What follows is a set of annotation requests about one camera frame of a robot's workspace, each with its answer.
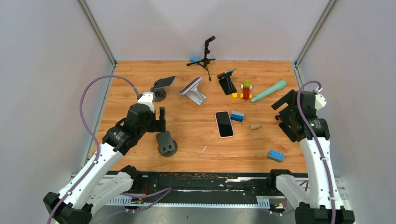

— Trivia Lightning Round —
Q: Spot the red green toy brick car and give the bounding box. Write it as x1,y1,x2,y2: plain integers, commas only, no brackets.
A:
240,81,252,100

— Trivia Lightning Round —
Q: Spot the dark round-base phone stand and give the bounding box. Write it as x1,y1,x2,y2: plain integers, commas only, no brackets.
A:
150,89,167,102

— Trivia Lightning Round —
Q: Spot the black phone stand rear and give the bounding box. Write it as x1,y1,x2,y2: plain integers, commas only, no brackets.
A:
218,76,237,95

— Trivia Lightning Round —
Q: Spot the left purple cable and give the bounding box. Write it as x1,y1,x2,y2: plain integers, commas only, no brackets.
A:
46,75,141,224

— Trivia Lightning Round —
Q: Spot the lavender phone on white stand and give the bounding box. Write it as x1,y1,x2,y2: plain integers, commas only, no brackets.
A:
178,77,202,95

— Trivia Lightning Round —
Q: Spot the black phone stand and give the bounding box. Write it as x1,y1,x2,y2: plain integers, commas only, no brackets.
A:
218,76,237,95
279,122,297,142

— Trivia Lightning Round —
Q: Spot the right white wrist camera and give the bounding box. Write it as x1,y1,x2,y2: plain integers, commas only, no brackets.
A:
313,87,327,111

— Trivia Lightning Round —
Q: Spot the white folding phone stand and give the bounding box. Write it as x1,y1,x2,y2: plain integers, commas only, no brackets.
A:
186,88,207,105

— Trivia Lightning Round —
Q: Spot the blue phone on black stand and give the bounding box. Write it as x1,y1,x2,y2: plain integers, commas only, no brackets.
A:
217,69,236,79

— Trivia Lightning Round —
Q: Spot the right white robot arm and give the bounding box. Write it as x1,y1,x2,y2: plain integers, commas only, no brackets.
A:
267,90,355,224

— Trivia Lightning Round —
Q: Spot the pink case smartphone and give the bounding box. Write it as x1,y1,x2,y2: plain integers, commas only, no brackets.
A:
215,111,234,138

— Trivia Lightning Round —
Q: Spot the black mini tripod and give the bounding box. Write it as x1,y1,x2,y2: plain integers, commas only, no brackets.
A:
186,35,216,81

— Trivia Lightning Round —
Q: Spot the wooden cylinder peg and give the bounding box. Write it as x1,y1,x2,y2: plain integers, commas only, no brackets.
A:
249,123,261,130

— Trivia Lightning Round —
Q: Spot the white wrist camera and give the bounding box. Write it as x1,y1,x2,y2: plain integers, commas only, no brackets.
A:
313,87,327,111
138,92,155,112

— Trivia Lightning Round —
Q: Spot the black phone stand right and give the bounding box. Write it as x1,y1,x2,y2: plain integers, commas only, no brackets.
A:
279,122,297,142

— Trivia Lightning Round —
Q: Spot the blue grey duplo brick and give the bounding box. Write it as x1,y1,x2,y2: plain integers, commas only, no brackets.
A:
230,111,245,122

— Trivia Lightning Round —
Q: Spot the grey phone on round stand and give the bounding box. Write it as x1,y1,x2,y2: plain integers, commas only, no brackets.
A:
152,76,176,91

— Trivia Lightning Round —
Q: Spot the light blue duplo brick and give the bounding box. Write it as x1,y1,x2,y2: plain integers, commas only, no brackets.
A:
267,150,284,162

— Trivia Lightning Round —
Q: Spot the teal cylinder toy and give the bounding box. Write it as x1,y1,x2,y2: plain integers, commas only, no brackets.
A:
250,80,287,103

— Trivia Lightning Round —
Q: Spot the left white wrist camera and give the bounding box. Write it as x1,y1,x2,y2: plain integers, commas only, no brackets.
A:
138,92,155,112

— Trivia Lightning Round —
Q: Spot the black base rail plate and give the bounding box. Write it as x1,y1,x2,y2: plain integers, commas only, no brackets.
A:
127,169,291,206

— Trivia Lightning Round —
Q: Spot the teal small block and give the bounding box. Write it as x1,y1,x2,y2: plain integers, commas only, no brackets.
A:
190,56,200,63

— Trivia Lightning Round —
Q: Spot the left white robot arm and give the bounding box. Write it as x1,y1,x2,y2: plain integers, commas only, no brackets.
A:
43,103,174,224

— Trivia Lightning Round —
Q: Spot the grey round-base phone stand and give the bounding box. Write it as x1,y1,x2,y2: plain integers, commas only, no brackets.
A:
156,131,177,157

